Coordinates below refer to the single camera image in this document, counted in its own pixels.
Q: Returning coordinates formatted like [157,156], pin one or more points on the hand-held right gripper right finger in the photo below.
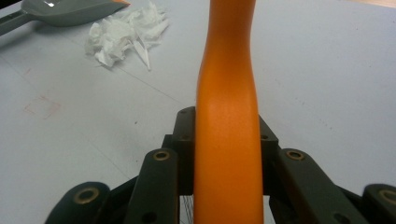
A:
[267,146]

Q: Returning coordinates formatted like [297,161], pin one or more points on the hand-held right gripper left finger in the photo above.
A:
[184,149]

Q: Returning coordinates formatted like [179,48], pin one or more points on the white paper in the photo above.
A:
[124,34]

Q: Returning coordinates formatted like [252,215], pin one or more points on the grey dustpan with orange edge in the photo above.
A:
[68,12]

